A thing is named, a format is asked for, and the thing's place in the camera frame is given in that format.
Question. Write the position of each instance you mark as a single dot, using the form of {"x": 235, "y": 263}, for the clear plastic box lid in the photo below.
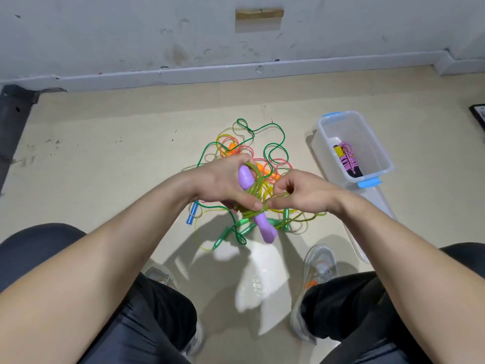
{"x": 371, "y": 208}

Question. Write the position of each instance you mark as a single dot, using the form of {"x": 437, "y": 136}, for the person's left forearm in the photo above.
{"x": 83, "y": 276}

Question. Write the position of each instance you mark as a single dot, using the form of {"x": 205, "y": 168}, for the grey right shoe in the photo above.
{"x": 320, "y": 265}

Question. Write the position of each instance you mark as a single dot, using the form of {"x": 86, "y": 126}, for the grey shoe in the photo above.
{"x": 320, "y": 265}
{"x": 159, "y": 273}

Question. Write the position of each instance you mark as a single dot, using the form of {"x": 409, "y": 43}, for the small wooden wall block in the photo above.
{"x": 259, "y": 13}

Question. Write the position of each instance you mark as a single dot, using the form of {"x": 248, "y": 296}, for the grey left shoe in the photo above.
{"x": 159, "y": 273}

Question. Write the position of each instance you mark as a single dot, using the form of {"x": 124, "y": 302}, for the black metal rack frame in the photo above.
{"x": 11, "y": 125}

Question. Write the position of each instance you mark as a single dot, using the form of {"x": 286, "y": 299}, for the black shorts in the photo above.
{"x": 38, "y": 269}

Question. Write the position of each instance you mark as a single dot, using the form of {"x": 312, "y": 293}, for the person's right hand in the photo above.
{"x": 311, "y": 191}

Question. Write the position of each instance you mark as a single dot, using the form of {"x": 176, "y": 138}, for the person's left hand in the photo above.
{"x": 216, "y": 184}

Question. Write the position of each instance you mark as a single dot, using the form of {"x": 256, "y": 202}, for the person's right forearm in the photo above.
{"x": 424, "y": 276}

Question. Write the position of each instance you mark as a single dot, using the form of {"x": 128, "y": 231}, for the clear storage box blue latches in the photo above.
{"x": 371, "y": 147}

